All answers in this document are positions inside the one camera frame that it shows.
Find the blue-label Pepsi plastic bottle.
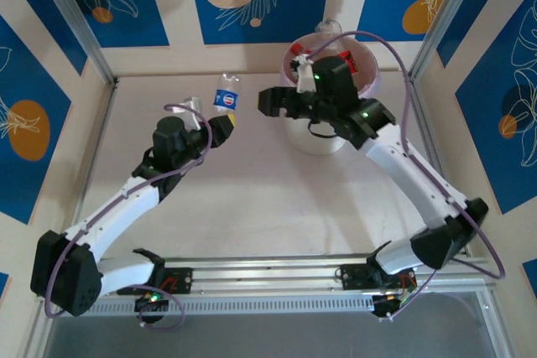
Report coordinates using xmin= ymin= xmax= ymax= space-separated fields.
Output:
xmin=211 ymin=72 xmax=242 ymax=118

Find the clear unlabelled plastic bottle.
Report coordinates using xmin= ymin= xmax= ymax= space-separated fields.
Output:
xmin=314 ymin=17 xmax=343 ymax=37

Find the round white plastic bin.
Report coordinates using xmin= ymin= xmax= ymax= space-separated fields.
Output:
xmin=279 ymin=32 xmax=383 ymax=155

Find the black electronics module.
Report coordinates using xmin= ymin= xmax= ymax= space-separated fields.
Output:
xmin=133 ymin=288 xmax=169 ymax=314
xmin=372 ymin=293 xmax=416 ymax=320

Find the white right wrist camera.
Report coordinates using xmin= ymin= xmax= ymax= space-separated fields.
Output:
xmin=291 ymin=52 xmax=316 ymax=94

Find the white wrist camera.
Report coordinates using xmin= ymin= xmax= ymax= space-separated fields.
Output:
xmin=180 ymin=96 xmax=207 ymax=131
xmin=291 ymin=52 xmax=316 ymax=94

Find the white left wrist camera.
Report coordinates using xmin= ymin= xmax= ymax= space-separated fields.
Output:
xmin=180 ymin=96 xmax=207 ymax=131

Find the aluminium frame side rail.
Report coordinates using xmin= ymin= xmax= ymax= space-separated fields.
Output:
xmin=409 ymin=75 xmax=507 ymax=358
xmin=23 ymin=79 xmax=121 ymax=358

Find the aluminium frame post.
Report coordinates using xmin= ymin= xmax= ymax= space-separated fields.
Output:
xmin=409 ymin=0 xmax=511 ymax=82
xmin=29 ymin=0 xmax=121 ymax=87

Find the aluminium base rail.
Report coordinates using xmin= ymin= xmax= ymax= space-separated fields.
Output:
xmin=98 ymin=253 xmax=494 ymax=292

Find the purple looped cable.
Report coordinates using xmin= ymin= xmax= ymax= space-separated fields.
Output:
xmin=138 ymin=295 xmax=186 ymax=330

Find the slotted grey cable duct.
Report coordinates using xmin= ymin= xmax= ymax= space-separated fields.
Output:
xmin=39 ymin=290 xmax=498 ymax=318

